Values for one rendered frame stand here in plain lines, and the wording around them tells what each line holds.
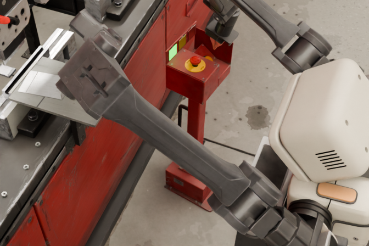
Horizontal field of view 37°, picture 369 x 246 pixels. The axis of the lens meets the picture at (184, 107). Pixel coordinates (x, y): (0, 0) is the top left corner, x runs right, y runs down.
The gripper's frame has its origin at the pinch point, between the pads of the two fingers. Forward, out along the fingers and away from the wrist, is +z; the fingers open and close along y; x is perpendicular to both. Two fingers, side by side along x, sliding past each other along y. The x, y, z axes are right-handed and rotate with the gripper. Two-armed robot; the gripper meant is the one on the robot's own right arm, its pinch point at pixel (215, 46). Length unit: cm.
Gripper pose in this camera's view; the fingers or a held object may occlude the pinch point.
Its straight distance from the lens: 195.2
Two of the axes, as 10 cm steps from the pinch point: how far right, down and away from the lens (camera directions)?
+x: -5.4, 6.3, -5.6
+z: -2.3, 5.3, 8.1
